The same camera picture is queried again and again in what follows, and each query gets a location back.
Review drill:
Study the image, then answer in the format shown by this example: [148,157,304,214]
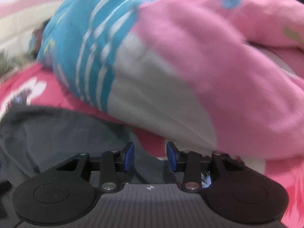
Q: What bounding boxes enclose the blue pink floral quilt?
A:
[30,0,304,160]

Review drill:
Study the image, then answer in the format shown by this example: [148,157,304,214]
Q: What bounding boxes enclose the dark grey pants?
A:
[0,104,154,190]

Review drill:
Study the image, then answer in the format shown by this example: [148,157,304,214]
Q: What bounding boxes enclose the pink floral bed sheet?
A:
[0,64,304,228]

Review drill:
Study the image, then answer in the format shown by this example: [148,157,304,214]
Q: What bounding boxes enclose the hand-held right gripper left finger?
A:
[56,141,135,193]

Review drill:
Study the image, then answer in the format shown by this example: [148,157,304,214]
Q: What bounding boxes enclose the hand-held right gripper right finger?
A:
[166,141,247,193]

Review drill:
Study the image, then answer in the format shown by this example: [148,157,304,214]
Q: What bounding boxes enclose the pink white bed headboard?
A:
[0,0,82,53]

